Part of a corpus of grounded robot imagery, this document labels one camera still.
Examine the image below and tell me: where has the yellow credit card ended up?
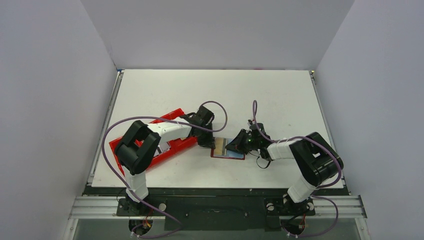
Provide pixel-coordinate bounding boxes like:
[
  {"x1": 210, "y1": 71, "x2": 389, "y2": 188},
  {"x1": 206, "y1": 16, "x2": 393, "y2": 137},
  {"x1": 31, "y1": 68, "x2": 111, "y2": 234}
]
[{"x1": 212, "y1": 137, "x2": 228, "y2": 157}]

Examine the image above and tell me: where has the red leather card holder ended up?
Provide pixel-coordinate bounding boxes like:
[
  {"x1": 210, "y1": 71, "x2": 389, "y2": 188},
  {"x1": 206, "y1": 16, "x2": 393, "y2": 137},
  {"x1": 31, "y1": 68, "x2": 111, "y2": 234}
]
[{"x1": 210, "y1": 138, "x2": 246, "y2": 160}]

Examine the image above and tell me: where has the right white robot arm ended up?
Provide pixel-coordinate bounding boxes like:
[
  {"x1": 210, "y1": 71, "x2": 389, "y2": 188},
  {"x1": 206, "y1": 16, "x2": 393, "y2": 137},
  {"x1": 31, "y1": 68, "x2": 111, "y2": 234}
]
[{"x1": 225, "y1": 122, "x2": 344, "y2": 214}]

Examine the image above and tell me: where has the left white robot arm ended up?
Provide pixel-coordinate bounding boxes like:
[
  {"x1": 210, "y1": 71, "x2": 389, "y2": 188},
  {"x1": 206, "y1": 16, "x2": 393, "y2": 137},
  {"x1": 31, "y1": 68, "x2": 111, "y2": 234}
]
[{"x1": 114, "y1": 106, "x2": 215, "y2": 215}]

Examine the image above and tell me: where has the silver striped card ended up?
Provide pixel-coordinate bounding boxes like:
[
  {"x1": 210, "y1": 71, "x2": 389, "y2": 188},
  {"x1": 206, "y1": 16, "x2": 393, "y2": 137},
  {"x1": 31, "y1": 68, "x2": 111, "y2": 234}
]
[{"x1": 154, "y1": 143, "x2": 171, "y2": 157}]

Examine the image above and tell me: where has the red plastic compartment tray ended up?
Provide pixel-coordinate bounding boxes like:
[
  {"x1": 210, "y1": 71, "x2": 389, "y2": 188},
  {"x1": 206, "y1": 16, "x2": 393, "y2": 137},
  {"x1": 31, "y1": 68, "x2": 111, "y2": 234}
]
[{"x1": 109, "y1": 107, "x2": 200, "y2": 175}]

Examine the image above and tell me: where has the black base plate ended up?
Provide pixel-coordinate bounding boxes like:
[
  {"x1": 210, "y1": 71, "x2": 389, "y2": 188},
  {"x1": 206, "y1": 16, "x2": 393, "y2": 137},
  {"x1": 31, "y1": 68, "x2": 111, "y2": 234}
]
[{"x1": 83, "y1": 186, "x2": 347, "y2": 233}]

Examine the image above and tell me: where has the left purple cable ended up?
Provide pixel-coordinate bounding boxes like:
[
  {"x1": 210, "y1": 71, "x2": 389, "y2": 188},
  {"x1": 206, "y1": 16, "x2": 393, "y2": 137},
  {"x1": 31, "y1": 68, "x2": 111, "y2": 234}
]
[{"x1": 101, "y1": 100, "x2": 229, "y2": 233}]

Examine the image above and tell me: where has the aluminium rail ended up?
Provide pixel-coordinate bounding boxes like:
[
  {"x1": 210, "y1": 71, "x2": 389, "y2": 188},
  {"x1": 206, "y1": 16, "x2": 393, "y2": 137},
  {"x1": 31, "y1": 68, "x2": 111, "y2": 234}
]
[{"x1": 69, "y1": 195, "x2": 368, "y2": 220}]

